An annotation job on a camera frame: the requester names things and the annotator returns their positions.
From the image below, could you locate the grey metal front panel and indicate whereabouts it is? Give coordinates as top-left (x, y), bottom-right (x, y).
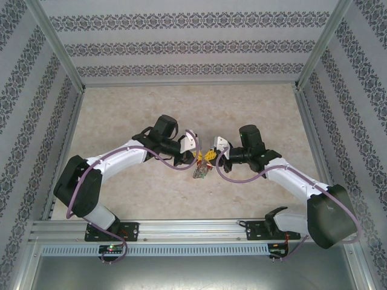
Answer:
top-left (30, 256), bottom-right (363, 290)

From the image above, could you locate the circuit board with green light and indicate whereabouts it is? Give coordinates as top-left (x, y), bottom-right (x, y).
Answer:
top-left (98, 244), bottom-right (125, 254)

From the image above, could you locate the aluminium frame crossbar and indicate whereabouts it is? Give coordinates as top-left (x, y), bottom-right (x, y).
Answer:
top-left (83, 80), bottom-right (299, 89)

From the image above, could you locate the aluminium side rail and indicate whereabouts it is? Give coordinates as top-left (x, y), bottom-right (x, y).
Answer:
top-left (294, 87), bottom-right (337, 188)
top-left (41, 89), bottom-right (86, 221)

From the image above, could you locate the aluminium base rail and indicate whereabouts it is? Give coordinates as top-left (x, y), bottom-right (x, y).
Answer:
top-left (30, 219), bottom-right (315, 242)

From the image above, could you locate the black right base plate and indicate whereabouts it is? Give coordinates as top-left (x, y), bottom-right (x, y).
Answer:
top-left (243, 220), bottom-right (302, 242)

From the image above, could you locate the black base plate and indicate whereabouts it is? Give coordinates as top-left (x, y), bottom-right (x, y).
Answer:
top-left (243, 220), bottom-right (302, 242)
top-left (83, 222), bottom-right (140, 242)

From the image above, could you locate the slotted grey cable duct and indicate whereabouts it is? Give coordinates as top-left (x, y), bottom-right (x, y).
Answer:
top-left (41, 243), bottom-right (270, 257)

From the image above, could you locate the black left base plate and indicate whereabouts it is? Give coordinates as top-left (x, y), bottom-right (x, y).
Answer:
top-left (83, 222), bottom-right (140, 242)

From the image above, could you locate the aluminium frame post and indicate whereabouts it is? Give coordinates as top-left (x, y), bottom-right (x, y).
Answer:
top-left (293, 0), bottom-right (354, 91)
top-left (23, 0), bottom-right (87, 91)

